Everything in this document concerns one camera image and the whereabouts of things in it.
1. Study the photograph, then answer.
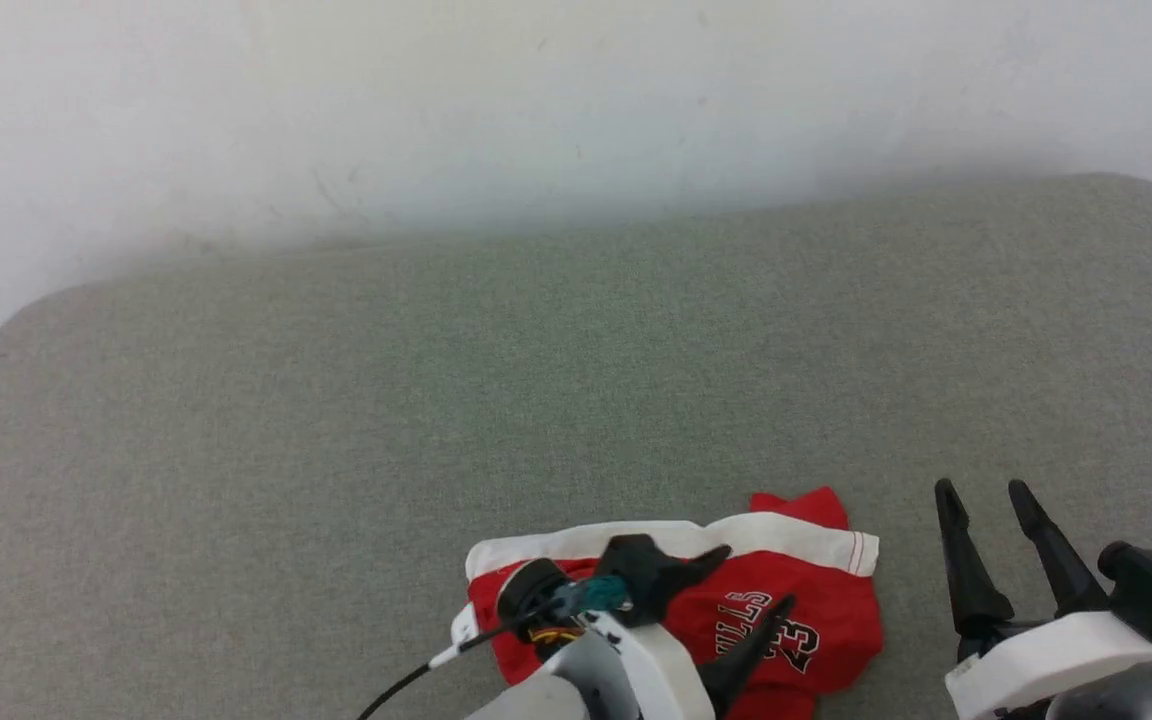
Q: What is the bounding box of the red white basketball garment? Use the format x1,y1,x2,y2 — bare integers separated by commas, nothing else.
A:
451,487,884,720

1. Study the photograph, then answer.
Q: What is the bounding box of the grey fabric sofa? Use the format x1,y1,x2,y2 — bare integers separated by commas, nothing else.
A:
0,172,1152,720

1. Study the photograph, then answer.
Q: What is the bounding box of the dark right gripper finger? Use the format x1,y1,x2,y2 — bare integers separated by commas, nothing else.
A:
934,478,1017,661
1008,479,1112,619

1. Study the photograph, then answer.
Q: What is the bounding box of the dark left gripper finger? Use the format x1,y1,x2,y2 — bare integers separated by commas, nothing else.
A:
699,595,797,717
601,535,733,629

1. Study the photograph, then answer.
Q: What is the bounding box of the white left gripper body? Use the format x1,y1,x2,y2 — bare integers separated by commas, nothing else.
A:
581,610,717,720

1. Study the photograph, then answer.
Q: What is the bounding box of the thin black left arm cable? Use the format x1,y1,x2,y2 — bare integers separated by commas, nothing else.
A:
356,602,562,720

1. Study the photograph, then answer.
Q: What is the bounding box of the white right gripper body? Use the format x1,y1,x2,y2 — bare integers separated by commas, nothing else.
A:
944,610,1152,720

